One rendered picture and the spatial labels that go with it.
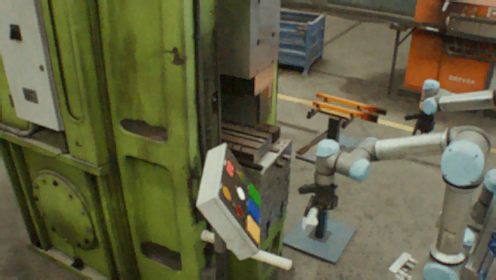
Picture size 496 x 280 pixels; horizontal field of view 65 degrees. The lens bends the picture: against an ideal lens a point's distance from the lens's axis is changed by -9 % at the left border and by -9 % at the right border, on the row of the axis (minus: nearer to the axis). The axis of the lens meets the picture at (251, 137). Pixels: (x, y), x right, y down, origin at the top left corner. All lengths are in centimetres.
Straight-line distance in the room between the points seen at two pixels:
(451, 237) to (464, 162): 28
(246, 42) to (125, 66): 53
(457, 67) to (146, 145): 412
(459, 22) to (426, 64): 67
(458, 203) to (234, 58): 103
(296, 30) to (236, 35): 395
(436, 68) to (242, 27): 387
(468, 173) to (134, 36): 132
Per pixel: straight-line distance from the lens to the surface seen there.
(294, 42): 570
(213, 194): 137
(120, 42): 184
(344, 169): 145
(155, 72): 176
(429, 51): 530
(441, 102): 203
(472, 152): 124
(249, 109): 232
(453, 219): 138
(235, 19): 173
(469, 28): 505
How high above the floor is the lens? 201
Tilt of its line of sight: 29 degrees down
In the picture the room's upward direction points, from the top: 1 degrees clockwise
